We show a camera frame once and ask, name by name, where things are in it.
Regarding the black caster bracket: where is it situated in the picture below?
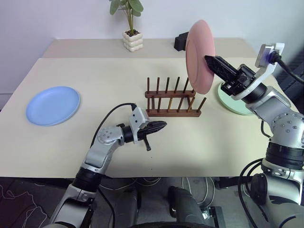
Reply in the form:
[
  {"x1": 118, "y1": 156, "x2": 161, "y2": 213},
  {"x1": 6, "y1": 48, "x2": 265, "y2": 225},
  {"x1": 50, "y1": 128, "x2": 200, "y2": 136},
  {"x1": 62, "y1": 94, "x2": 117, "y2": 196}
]
[{"x1": 201, "y1": 205, "x2": 226, "y2": 228}]

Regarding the pink plate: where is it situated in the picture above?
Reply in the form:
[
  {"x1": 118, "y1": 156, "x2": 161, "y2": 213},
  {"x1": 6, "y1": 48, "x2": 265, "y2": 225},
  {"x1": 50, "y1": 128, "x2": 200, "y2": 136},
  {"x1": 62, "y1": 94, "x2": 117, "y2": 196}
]
[{"x1": 185, "y1": 19, "x2": 216, "y2": 95}]

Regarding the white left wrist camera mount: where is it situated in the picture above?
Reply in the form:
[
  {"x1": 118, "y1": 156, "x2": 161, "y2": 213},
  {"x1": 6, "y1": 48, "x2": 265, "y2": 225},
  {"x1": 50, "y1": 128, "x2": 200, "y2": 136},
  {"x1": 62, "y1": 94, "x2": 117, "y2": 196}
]
[{"x1": 129, "y1": 106, "x2": 150, "y2": 145}]

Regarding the green plate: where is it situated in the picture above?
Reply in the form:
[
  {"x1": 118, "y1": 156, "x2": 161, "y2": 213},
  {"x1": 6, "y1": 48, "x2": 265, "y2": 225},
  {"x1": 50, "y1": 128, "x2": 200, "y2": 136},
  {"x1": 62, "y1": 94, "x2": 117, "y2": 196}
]
[{"x1": 218, "y1": 82, "x2": 256, "y2": 116}]

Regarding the black table frame bar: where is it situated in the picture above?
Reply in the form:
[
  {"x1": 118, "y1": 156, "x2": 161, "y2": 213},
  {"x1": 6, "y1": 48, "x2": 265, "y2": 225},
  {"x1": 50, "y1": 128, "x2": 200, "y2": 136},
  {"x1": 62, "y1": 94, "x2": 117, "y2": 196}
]
[{"x1": 215, "y1": 177, "x2": 241, "y2": 190}]

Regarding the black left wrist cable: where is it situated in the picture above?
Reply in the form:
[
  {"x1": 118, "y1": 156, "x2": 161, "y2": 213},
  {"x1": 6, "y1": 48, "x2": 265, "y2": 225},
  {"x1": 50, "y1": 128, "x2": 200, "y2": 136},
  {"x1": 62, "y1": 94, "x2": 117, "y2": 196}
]
[{"x1": 91, "y1": 102, "x2": 137, "y2": 149}]

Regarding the wooden dish rack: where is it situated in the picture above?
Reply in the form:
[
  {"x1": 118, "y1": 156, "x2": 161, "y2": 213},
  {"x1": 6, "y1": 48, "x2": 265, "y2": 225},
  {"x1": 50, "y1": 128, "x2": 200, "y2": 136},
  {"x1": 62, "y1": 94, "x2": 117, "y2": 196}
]
[{"x1": 144, "y1": 76, "x2": 207, "y2": 118}]

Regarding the blue plate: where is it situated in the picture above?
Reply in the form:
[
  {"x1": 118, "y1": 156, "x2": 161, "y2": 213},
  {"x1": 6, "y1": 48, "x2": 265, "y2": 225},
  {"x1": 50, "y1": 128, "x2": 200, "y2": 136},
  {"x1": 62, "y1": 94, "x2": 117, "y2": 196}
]
[{"x1": 25, "y1": 85, "x2": 81, "y2": 126}]

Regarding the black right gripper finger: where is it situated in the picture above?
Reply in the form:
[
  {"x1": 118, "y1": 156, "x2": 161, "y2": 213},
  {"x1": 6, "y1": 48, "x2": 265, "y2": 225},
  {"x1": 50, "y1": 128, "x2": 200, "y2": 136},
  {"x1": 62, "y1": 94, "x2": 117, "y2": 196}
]
[{"x1": 204, "y1": 55, "x2": 239, "y2": 83}]

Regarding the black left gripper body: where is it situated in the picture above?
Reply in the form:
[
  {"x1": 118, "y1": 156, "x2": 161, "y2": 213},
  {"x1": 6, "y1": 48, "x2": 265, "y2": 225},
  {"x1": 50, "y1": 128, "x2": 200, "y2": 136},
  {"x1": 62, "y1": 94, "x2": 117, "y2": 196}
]
[{"x1": 138, "y1": 125, "x2": 153, "y2": 152}]

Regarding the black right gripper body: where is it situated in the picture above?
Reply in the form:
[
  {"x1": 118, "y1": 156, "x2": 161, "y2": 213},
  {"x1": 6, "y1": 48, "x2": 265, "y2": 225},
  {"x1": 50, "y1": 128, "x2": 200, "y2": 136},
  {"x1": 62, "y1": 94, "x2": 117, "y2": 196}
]
[{"x1": 220, "y1": 65, "x2": 257, "y2": 96}]

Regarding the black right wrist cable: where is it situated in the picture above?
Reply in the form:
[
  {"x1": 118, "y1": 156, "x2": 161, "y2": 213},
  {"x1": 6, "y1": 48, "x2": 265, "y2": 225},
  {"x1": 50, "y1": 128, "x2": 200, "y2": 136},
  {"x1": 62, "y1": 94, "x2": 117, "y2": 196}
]
[{"x1": 269, "y1": 51, "x2": 304, "y2": 84}]

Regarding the small black box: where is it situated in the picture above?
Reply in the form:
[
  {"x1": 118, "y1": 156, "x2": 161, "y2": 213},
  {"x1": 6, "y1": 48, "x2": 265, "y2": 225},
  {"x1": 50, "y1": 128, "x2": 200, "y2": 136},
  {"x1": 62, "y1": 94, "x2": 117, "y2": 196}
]
[{"x1": 174, "y1": 32, "x2": 190, "y2": 51}]

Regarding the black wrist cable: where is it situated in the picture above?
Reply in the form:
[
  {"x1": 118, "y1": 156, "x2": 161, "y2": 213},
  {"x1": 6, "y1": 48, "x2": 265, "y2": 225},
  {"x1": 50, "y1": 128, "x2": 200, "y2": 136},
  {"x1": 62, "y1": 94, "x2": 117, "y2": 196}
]
[
  {"x1": 269, "y1": 51, "x2": 304, "y2": 84},
  {"x1": 91, "y1": 102, "x2": 137, "y2": 149}
]

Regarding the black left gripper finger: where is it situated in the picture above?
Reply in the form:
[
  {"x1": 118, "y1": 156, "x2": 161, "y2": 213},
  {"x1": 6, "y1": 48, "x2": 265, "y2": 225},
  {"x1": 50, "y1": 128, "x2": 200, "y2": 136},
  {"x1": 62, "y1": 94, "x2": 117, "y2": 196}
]
[
  {"x1": 145, "y1": 126, "x2": 165, "y2": 136},
  {"x1": 148, "y1": 120, "x2": 168, "y2": 129}
]

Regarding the black right arm cable loop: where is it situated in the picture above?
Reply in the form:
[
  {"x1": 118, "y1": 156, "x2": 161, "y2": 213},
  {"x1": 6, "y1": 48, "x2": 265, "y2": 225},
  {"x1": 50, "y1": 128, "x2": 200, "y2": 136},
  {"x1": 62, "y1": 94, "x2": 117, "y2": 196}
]
[{"x1": 238, "y1": 159, "x2": 270, "y2": 228}]

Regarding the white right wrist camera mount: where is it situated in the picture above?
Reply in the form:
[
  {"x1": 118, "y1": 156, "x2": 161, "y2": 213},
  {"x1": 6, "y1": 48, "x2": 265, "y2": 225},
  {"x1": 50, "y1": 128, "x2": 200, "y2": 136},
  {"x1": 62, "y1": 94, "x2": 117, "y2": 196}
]
[{"x1": 230, "y1": 42, "x2": 285, "y2": 100}]

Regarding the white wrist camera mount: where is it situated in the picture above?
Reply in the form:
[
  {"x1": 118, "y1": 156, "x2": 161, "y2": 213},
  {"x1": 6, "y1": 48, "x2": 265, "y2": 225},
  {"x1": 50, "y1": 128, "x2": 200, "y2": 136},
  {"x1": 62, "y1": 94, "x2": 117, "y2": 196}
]
[
  {"x1": 129, "y1": 106, "x2": 150, "y2": 145},
  {"x1": 230, "y1": 42, "x2": 285, "y2": 100}
]

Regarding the green plant in white pot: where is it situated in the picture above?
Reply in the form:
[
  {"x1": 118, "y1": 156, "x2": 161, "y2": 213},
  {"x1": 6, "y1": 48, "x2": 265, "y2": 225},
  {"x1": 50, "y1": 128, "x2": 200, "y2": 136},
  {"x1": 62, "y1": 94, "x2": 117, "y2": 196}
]
[{"x1": 109, "y1": 0, "x2": 144, "y2": 52}]

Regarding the black cable under table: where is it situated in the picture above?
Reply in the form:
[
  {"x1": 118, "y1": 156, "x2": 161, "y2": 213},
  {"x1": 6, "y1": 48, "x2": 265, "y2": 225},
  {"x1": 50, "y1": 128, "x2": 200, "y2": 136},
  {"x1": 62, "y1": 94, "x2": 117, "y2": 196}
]
[{"x1": 98, "y1": 180, "x2": 117, "y2": 225}]

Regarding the dark grey rounded robot leg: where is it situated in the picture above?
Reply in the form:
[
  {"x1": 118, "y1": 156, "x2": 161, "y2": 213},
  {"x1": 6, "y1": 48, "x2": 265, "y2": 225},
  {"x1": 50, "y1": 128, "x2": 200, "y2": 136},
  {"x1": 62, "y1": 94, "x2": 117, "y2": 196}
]
[{"x1": 167, "y1": 186, "x2": 205, "y2": 228}]

